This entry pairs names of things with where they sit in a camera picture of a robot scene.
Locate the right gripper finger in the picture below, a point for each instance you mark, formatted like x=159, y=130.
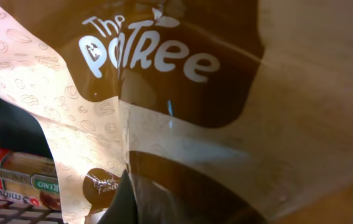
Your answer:
x=123, y=208

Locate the red spaghetti packet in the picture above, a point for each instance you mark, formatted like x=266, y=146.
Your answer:
x=30, y=179

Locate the brown dried food pouch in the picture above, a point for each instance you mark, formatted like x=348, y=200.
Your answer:
x=217, y=111

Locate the grey plastic basket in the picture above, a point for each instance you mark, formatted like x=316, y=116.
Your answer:
x=20, y=132

